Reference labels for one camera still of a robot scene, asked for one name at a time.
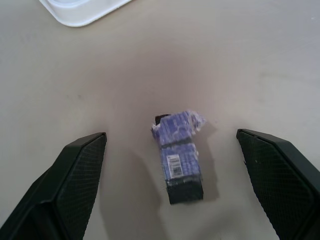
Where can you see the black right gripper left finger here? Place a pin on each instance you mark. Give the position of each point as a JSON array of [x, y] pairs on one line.
[[57, 190]]

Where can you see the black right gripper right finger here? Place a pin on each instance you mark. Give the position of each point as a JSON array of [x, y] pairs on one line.
[[282, 182]]

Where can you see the white Unitree pencil case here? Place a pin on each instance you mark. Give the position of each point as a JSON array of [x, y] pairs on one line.
[[82, 12]]

